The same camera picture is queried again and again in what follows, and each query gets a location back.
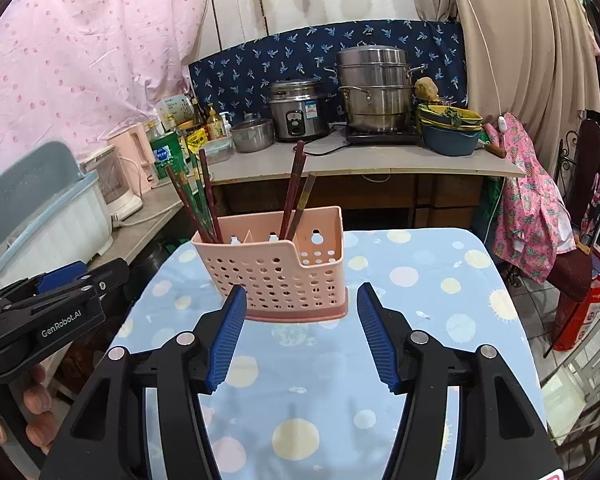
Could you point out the blue polka-dot table cover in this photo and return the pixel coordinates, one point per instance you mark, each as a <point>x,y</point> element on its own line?
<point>420,270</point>

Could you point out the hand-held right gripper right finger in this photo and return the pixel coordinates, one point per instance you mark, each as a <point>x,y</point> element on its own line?
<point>377,345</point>

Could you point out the blue basin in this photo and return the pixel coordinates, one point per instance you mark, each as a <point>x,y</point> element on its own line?
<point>450,142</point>

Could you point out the navy floral cloth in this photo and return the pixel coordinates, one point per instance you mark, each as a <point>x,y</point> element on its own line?
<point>260,65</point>

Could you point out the white stool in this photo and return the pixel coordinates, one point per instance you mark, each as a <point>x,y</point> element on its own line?
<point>580,380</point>

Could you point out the pink pineapple print garment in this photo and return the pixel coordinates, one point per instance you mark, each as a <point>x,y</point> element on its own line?
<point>535,200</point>

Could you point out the pink perforated utensil basket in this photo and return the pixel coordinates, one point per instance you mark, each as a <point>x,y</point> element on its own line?
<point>280,275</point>

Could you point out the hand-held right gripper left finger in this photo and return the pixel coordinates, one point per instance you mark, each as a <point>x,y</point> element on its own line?
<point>227,340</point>

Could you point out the small steel pot with lid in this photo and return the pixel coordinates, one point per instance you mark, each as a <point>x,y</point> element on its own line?
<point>252,135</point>

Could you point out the brown chopstick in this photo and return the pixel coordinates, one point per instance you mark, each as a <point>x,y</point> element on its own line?
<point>304,197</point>

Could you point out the dark red chair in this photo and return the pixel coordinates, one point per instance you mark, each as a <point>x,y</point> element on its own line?
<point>577,270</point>

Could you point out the beige curtain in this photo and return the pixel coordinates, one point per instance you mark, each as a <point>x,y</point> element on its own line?
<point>525,35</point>

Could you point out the white pump bottle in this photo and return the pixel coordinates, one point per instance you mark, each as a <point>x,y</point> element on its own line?
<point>226,125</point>

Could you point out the red paper bag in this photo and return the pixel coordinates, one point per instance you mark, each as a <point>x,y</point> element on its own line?
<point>592,310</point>

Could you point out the yellow basin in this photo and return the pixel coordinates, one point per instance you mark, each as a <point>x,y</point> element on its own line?
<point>450,112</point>

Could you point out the black induction cooker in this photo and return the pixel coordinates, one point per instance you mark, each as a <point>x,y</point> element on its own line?
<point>382,135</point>

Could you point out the person's left hand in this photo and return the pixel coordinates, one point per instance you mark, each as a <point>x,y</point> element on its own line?
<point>37,400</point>

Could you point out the pink printed curtain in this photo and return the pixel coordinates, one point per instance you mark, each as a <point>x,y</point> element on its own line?
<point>80,50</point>

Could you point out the pink electric kettle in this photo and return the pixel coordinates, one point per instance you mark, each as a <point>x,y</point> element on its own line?
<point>137,152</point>

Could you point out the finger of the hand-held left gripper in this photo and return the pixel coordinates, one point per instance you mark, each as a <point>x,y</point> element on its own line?
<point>75,296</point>
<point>60,279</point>

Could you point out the wooden kitchen table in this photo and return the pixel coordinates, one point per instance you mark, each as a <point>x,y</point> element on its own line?
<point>380,165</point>

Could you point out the green detergent bottle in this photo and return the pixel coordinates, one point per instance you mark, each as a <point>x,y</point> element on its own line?
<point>166,155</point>

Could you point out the dark sauce bottle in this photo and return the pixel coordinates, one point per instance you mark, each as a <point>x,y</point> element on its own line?
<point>198,112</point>

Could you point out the stacked steel steamer pot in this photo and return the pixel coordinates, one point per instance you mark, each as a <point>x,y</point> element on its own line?
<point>377,90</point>

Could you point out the white blender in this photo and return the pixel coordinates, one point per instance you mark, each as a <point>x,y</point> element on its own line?
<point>115,185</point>

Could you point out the yellow seasoning packet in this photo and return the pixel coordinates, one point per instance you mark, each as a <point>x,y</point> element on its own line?
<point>196,141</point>

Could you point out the wood grain side counter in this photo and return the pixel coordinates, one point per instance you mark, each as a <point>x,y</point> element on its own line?
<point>147,210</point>

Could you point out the white dish drainer grey lid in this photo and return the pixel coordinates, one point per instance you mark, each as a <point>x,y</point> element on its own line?
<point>45,230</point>

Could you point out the steel rice cooker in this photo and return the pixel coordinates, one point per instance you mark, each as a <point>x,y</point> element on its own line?
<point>297,110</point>

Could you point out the green chopstick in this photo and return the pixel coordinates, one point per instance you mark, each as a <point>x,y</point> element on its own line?
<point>182,195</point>

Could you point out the clear container blue lid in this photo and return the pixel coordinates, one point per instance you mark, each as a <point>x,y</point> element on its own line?
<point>217,150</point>

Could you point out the brown lumpy root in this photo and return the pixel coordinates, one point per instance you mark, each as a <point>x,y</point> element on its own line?
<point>426,89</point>

